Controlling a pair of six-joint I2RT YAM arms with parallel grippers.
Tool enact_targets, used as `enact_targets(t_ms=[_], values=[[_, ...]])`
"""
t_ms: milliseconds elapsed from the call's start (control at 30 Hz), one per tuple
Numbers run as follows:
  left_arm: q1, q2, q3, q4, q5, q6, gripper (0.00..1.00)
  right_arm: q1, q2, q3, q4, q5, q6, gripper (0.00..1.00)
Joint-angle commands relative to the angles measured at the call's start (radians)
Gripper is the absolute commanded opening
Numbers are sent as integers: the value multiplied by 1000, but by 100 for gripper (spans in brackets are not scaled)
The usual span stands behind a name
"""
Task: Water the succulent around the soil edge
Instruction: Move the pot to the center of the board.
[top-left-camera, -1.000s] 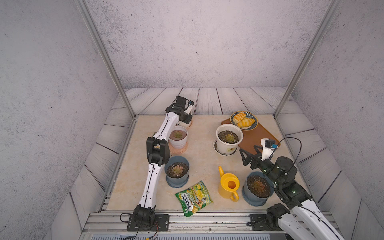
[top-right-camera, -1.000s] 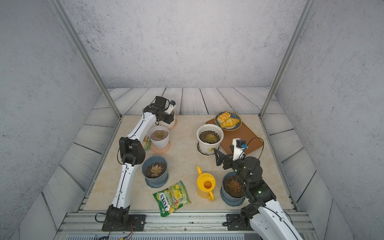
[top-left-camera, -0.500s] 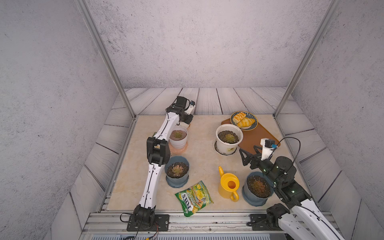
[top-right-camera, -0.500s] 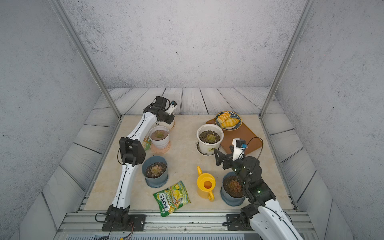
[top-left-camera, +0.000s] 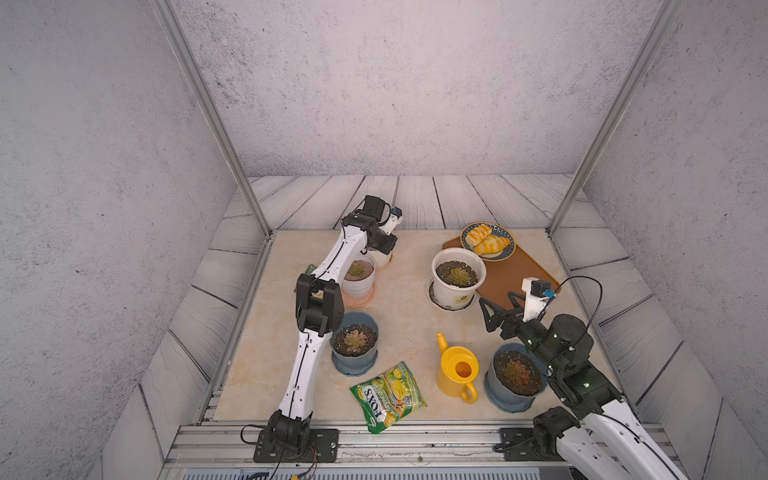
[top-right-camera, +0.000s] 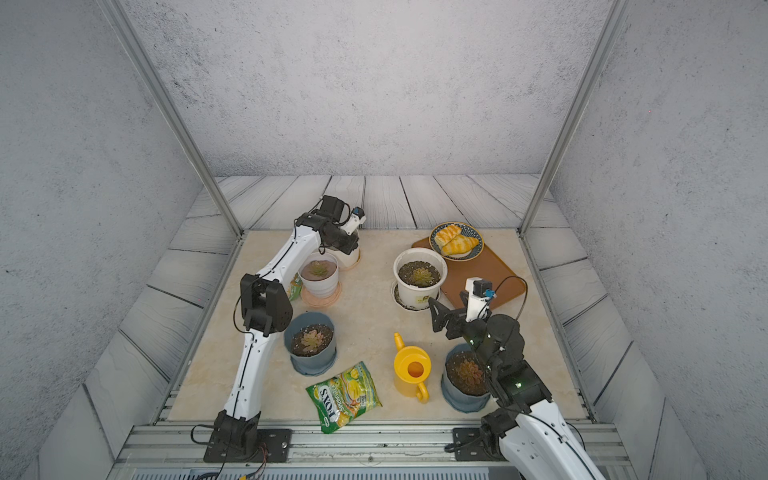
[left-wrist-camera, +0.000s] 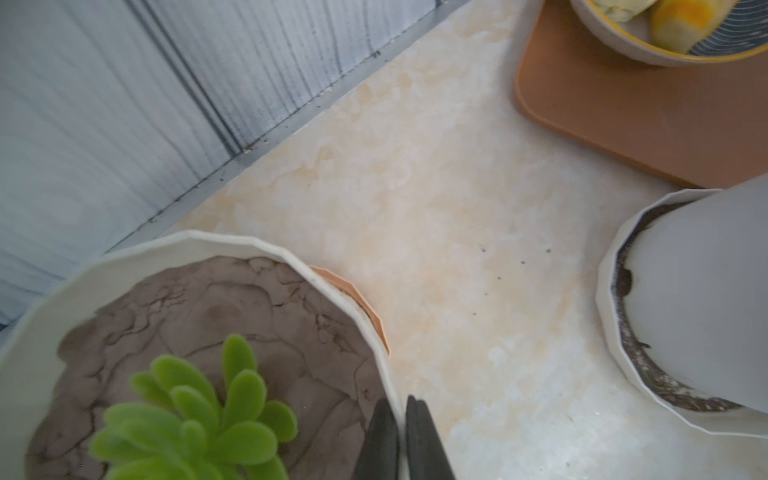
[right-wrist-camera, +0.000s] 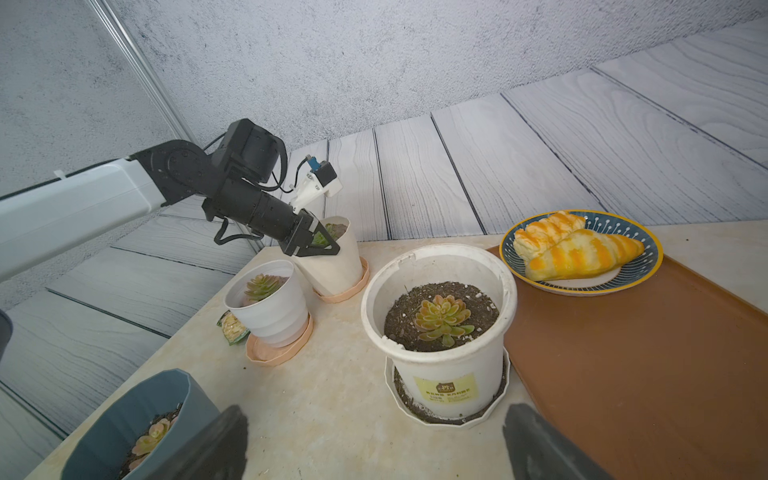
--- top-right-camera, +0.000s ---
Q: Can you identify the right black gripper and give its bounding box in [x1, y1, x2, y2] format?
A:
[431, 291, 501, 378]

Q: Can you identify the yellow plastic watering can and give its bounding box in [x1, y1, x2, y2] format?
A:
[393, 332, 432, 404]

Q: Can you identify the blue pot succulent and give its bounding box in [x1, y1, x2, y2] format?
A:
[284, 312, 337, 376]
[441, 344, 490, 414]

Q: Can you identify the white ribbed pot green succulent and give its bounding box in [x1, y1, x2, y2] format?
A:
[327, 248, 361, 271]

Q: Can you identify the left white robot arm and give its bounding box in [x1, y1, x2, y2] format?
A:
[203, 195, 366, 464]

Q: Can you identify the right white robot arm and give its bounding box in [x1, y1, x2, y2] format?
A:
[429, 299, 604, 479]

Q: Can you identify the white round pot pinkish soil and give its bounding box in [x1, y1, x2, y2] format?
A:
[299, 253, 339, 298]

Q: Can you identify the large white pot dark soil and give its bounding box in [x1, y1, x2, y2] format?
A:
[393, 248, 448, 290]

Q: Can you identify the white saucer with soil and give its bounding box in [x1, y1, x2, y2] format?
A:
[392, 281, 441, 311]

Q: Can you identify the green snack packet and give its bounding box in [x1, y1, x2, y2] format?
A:
[287, 274, 303, 301]

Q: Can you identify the brown rectangular tray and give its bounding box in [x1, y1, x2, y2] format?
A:
[399, 238, 526, 311]

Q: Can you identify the terracotta saucer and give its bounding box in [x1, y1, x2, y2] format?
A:
[301, 283, 342, 309]

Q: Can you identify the lower yellow pastry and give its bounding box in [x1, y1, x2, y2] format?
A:
[441, 235, 480, 256]

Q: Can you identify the yellow pastry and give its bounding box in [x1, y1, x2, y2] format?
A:
[441, 235, 480, 256]
[434, 223, 462, 248]

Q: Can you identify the blue patterned plate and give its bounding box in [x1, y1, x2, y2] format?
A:
[428, 222, 485, 261]

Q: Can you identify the upper yellow pastry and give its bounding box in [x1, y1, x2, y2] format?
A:
[434, 223, 462, 248]

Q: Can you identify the green Fox's candy bag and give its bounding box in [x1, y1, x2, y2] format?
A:
[306, 361, 382, 434]

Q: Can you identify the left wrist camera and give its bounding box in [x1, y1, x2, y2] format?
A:
[341, 207, 366, 236]

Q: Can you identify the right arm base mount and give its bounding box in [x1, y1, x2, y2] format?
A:
[443, 415, 518, 462]

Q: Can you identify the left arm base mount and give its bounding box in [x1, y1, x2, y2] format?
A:
[203, 416, 293, 463]

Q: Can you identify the left aluminium frame post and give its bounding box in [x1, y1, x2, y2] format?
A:
[97, 0, 244, 239]

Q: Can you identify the aluminium frame post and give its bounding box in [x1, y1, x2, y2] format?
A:
[518, 0, 630, 238]
[97, 0, 244, 239]

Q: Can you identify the aluminium front rail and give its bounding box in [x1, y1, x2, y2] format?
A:
[107, 421, 637, 480]

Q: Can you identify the right aluminium frame post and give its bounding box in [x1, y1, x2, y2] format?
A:
[518, 0, 630, 238]

